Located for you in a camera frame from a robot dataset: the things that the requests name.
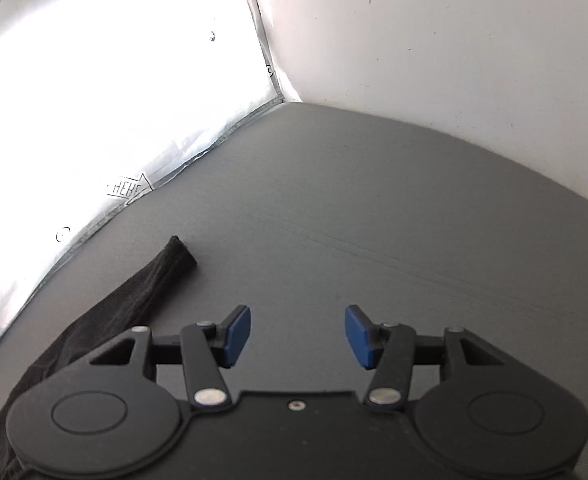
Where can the black garment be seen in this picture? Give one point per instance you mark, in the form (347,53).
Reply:
(138,290)

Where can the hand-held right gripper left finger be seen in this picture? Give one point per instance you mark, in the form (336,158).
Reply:
(237,332)

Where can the silver reflective window cover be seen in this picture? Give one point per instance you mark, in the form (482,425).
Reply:
(103,110)

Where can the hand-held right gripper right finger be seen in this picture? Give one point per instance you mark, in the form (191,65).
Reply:
(360,334)

